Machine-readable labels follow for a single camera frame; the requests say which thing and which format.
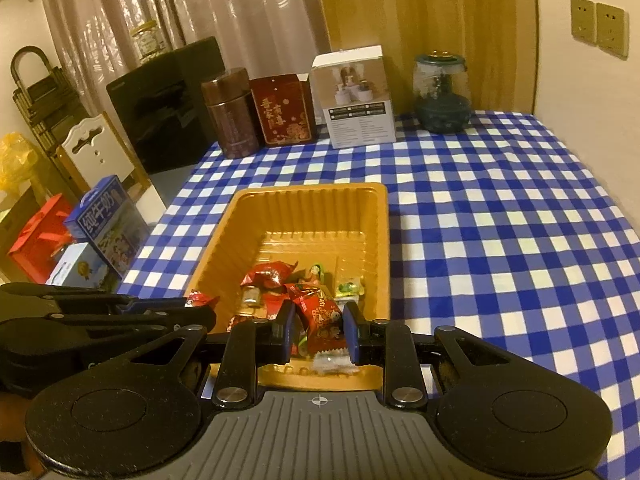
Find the green black sausage packet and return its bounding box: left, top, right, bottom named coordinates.
left=296, top=263, right=330, bottom=298

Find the brown cylindrical tin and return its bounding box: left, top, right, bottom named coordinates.
left=201, top=67, right=262, bottom=158

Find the left hand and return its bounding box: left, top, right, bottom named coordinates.
left=1, top=392, right=44, bottom=479

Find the small red candy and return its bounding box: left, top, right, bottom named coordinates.
left=186, top=289, right=219, bottom=310
left=294, top=287, right=346, bottom=356

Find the black metal rack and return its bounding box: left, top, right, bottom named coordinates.
left=10, top=46, right=90, bottom=156

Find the orange plastic tray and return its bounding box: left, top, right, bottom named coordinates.
left=182, top=181, right=392, bottom=394

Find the blue white checkered tablecloth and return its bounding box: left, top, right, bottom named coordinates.
left=120, top=112, right=639, bottom=479

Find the red gift bag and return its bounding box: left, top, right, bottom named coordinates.
left=8, top=193, right=73, bottom=284

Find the clear grey snack packet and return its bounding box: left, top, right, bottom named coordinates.
left=311, top=348, right=358, bottom=375

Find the white chair back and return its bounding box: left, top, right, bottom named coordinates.
left=61, top=113, right=151, bottom=200

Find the yellow green candy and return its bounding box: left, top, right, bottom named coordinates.
left=334, top=276, right=366, bottom=302

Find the red gift box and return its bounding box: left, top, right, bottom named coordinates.
left=250, top=74, right=317, bottom=146

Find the white product box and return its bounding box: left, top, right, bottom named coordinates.
left=311, top=44, right=396, bottom=148

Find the blue milk carton box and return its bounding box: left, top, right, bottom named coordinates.
left=64, top=174, right=151, bottom=278

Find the red triangular snack packet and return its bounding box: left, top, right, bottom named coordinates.
left=227, top=283, right=298, bottom=333

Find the green glass jar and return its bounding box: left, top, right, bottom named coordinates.
left=413, top=50, right=472, bottom=134

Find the sheer curtain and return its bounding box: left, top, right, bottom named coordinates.
left=42, top=0, right=330, bottom=114

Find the double wall socket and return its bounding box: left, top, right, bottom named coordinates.
left=570, top=0, right=629, bottom=60

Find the glass jar on cabinet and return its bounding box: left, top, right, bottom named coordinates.
left=130, top=20, right=167, bottom=64

